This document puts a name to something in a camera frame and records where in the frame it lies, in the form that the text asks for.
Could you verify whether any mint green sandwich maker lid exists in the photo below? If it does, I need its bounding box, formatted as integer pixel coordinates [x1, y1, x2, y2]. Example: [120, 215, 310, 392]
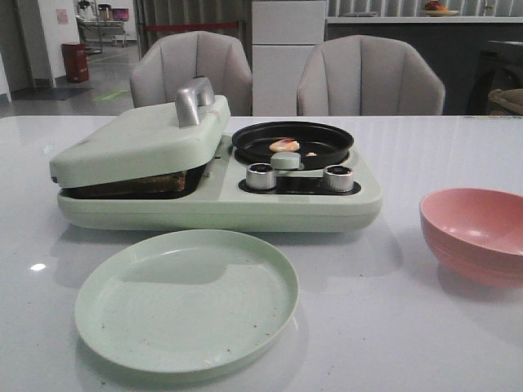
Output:
[50, 95, 230, 189]

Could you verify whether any silver control knob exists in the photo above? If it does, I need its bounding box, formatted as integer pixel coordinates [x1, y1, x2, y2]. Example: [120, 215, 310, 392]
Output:
[245, 163, 277, 191]
[322, 165, 354, 193]

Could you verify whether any left silver control knob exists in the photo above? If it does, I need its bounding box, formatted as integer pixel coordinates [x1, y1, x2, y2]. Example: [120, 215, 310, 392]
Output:
[245, 163, 277, 191]

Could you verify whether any red trash bin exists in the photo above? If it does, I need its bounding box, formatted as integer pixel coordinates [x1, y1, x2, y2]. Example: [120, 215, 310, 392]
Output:
[61, 42, 89, 82]

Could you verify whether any bread slice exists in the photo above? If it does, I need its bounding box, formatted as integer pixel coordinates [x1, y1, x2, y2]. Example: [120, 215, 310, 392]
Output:
[65, 171, 186, 198]

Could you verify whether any white cabinet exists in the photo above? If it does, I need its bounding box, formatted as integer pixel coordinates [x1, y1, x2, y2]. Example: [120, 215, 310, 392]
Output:
[252, 1, 327, 117]

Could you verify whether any left grey upholstered chair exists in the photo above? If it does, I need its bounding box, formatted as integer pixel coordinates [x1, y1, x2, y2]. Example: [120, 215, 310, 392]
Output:
[130, 31, 253, 116]

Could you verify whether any right silver control knob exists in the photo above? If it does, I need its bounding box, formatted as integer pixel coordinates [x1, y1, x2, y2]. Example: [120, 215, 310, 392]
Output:
[322, 165, 354, 193]

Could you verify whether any mint green round plate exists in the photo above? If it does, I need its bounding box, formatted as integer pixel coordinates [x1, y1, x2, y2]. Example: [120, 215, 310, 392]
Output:
[74, 229, 299, 376]

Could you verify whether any right grey upholstered chair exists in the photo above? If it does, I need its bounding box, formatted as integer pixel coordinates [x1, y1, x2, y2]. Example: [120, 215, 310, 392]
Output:
[297, 35, 445, 116]

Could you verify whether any black round frying pan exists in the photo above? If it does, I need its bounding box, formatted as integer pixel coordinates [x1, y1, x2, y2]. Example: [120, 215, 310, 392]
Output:
[232, 121, 354, 170]

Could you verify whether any fruit bowl on counter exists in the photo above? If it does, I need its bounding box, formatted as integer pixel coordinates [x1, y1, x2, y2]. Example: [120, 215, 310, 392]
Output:
[422, 0, 459, 17]

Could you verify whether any pink bowl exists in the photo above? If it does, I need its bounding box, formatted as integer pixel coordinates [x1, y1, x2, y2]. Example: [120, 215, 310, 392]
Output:
[419, 188, 522, 288]

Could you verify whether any mint green breakfast maker base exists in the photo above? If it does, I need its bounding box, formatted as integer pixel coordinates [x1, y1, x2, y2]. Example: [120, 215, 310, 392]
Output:
[57, 135, 382, 233]

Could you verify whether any dark grey counter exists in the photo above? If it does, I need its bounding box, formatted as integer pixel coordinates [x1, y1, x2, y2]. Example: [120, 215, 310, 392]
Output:
[325, 16, 523, 116]

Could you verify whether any beige cushion at right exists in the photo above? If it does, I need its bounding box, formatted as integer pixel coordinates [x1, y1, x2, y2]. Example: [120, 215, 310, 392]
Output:
[488, 88, 523, 116]

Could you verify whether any grey upholstered chair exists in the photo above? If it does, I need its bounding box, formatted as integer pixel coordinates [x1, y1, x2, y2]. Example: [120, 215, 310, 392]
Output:
[130, 31, 253, 116]
[297, 35, 445, 116]

